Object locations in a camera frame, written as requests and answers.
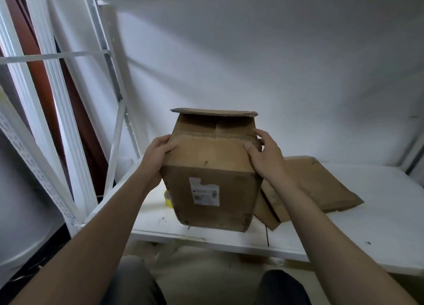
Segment person's right hand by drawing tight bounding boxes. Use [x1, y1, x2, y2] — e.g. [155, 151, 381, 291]
[243, 129, 289, 183]

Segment person's left hand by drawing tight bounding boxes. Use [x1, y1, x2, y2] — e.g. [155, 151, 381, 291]
[137, 134, 176, 191]

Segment brown cardboard box white label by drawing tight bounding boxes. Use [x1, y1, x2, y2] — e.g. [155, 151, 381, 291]
[160, 107, 264, 233]

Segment person's left forearm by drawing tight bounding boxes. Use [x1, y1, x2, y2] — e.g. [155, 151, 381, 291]
[9, 169, 156, 305]

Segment person's right forearm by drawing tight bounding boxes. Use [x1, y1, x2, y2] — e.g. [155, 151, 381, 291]
[264, 168, 418, 305]

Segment flattened brown cardboard box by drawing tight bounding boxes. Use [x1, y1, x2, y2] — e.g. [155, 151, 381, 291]
[254, 156, 365, 231]

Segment white perforated rack upright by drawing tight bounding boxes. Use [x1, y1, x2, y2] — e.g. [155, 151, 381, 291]
[0, 86, 81, 237]

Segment person's left leg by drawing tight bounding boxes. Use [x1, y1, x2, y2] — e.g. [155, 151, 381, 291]
[100, 255, 167, 305]

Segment person's leg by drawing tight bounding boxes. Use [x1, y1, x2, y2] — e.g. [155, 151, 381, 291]
[254, 270, 312, 305]
[100, 255, 167, 305]

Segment person's right leg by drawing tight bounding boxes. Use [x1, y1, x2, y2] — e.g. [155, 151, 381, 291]
[254, 270, 312, 305]

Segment white metal shelving rack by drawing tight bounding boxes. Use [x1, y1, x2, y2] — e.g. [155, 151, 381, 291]
[79, 0, 424, 277]

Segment brown wooden door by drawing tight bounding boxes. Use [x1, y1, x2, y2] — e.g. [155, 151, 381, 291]
[0, 0, 115, 199]

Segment white round container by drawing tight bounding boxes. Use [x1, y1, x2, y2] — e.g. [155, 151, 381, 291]
[0, 129, 72, 289]

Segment white door frame moulding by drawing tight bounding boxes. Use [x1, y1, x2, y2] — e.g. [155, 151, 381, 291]
[20, 0, 98, 216]

